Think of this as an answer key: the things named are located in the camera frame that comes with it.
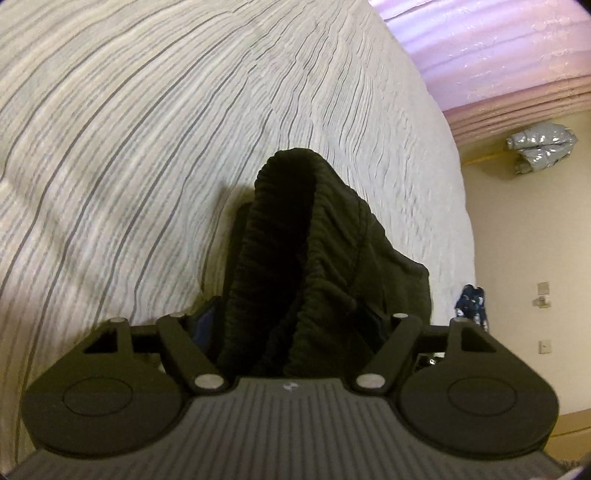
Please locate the bed with striped grey cover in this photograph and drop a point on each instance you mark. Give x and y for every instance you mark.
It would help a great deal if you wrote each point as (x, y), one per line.
(138, 138)

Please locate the black pants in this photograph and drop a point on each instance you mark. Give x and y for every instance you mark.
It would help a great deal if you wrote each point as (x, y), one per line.
(323, 258)

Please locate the dark blue printed folded garment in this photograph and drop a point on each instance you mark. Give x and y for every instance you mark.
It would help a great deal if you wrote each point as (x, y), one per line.
(471, 304)

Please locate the white wall switch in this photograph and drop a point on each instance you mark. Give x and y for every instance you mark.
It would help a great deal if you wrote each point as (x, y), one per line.
(541, 294)
(545, 346)

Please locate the pink curtain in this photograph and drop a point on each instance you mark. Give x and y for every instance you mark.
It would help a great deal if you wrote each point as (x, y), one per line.
(498, 50)

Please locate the silver puffer jacket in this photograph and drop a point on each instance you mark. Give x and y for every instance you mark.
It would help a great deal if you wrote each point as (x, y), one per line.
(540, 145)

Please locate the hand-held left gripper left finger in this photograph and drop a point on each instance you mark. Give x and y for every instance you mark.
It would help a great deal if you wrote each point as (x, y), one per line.
(203, 325)

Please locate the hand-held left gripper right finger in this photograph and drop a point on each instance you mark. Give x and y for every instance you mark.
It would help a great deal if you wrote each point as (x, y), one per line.
(397, 337)

